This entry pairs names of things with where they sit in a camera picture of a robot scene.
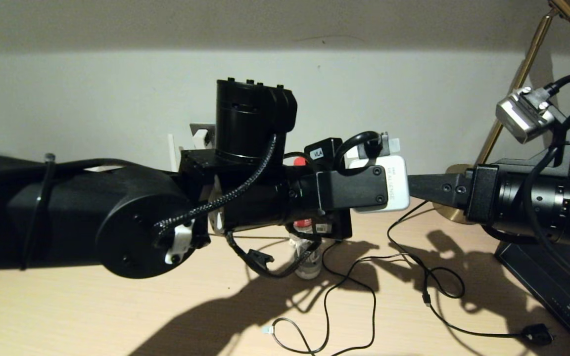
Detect black USB cable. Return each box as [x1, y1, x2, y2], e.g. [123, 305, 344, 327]
[264, 240, 376, 356]

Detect brass desk lamp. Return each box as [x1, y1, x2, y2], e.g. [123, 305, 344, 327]
[432, 0, 570, 225]

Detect water bottle with red cap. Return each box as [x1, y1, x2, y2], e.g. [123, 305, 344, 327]
[287, 156, 321, 248]

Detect black lamp power cord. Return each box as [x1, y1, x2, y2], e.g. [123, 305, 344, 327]
[386, 198, 556, 346]

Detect dark blue box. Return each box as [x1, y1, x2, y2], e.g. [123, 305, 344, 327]
[494, 153, 570, 356]

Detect small black clip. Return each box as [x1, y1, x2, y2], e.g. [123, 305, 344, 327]
[247, 249, 276, 272]

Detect grey wall socket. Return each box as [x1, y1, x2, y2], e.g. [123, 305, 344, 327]
[190, 123, 216, 149]

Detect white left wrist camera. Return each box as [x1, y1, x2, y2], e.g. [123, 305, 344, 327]
[317, 131, 411, 214]

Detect white power adapter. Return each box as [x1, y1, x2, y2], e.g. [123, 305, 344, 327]
[193, 130, 215, 149]

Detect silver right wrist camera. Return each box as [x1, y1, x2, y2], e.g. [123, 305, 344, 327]
[495, 87, 559, 145]

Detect white router with antennas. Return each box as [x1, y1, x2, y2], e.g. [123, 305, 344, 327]
[167, 133, 185, 173]

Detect small glass dome night light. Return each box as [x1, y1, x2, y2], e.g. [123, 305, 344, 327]
[293, 235, 324, 280]

